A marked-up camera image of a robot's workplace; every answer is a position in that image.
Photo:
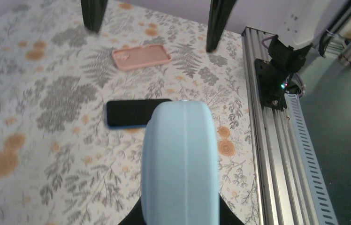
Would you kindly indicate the pink phone case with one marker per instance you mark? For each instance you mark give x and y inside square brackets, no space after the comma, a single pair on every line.
[140,57]

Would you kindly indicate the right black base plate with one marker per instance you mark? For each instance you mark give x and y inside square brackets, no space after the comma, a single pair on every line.
[273,85]

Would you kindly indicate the floral patterned table mat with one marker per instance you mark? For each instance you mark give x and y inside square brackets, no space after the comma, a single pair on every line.
[59,162]

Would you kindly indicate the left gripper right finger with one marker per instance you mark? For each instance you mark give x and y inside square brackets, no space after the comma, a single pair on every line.
[226,216]

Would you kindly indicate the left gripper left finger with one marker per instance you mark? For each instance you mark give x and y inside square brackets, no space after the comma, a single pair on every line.
[135,216]

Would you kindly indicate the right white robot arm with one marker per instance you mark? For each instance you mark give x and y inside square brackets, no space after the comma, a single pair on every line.
[305,24]

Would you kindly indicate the slotted grey cable duct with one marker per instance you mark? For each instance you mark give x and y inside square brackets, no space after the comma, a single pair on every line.
[314,192]

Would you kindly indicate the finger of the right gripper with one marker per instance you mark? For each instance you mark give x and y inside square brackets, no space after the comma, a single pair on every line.
[219,14]
[93,12]

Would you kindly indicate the aluminium mounting rail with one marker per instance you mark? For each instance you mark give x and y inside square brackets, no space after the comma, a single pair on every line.
[283,191]

